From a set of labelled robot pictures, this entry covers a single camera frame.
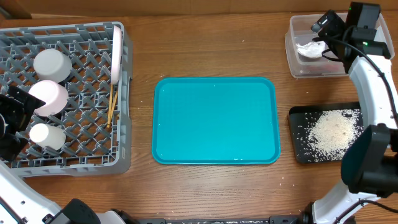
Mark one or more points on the clear plastic bin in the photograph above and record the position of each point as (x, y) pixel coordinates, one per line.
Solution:
(300, 33)

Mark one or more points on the pink bowl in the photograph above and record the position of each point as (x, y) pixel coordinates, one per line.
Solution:
(54, 95)

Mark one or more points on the large white plate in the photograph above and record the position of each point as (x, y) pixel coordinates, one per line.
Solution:
(116, 55)

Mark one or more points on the teal serving tray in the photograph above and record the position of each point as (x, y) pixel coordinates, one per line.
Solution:
(215, 121)

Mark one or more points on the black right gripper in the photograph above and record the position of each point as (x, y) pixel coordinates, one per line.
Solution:
(333, 23)

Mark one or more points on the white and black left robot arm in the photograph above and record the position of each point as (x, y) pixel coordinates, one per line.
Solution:
(19, 202)

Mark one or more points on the cream white cup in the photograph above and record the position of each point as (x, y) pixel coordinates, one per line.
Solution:
(46, 135)

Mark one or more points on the pile of rice grains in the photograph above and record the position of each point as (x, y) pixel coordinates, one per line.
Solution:
(332, 133)

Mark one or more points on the black rectangular tray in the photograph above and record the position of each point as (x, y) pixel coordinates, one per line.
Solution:
(298, 137)

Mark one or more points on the grey plastic dish rack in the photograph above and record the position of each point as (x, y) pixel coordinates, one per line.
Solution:
(90, 147)

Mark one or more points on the wooden chopstick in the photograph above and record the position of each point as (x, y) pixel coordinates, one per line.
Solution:
(111, 111)
(110, 105)

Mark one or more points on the white napkin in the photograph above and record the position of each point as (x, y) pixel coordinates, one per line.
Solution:
(311, 50)

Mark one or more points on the grey bowl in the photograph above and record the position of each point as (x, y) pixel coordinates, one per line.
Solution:
(51, 64)

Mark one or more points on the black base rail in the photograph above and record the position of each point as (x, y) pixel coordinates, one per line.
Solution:
(278, 219)

